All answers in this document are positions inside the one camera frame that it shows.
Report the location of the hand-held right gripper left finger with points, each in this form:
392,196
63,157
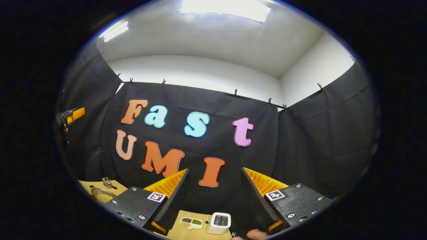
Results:
173,203

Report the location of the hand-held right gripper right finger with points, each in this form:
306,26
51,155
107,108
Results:
255,203

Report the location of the white toaster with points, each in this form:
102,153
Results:
213,230

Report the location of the row of black cloth clips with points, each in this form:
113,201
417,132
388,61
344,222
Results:
235,93

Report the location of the steel pot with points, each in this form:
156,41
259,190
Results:
100,189

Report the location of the cream divided dish with beans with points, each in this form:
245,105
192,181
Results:
191,222

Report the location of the small ceiling light panel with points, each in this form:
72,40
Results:
115,31

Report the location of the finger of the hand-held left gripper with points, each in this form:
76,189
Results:
75,115

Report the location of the large ceiling light panel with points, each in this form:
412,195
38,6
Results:
227,8

